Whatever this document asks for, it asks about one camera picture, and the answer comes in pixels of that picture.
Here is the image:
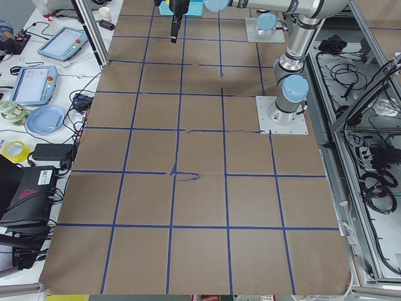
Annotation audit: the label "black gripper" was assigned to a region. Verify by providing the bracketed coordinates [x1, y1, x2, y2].
[169, 0, 189, 43]

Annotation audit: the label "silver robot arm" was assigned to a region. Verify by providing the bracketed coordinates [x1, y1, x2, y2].
[256, 12, 279, 38]
[204, 0, 347, 126]

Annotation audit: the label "light blue plastic bin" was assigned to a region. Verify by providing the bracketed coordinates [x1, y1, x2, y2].
[159, 0, 204, 16]

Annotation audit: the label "white paper cup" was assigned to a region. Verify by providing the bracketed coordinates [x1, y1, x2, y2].
[98, 6, 112, 22]

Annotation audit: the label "upper blue teach pendant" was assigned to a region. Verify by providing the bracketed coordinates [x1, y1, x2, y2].
[37, 26, 88, 61]

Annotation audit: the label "blue teach pendant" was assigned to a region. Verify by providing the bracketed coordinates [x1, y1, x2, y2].
[11, 66, 58, 107]
[37, 26, 88, 61]

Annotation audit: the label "lower blue teach pendant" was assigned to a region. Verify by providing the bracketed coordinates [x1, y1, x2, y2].
[11, 66, 58, 107]

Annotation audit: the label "light blue plate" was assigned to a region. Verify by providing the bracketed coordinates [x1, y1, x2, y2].
[26, 105, 65, 135]

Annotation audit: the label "brown paper table mat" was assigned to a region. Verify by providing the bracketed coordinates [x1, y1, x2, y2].
[40, 1, 350, 295]

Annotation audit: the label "black power adapter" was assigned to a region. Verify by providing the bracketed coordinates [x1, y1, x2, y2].
[31, 144, 73, 161]

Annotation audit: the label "green tape rolls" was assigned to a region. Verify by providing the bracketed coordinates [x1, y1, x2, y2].
[1, 100, 30, 125]

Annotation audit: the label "yellow tape roll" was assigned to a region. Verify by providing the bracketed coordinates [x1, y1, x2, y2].
[2, 140, 31, 163]

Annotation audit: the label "black computer box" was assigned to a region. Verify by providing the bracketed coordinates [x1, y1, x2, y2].
[1, 156, 58, 270]

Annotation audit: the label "aluminium frame post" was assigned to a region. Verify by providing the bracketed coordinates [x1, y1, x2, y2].
[71, 0, 109, 66]

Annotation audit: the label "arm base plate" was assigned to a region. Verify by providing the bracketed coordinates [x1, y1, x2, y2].
[256, 96, 308, 135]
[245, 18, 285, 43]

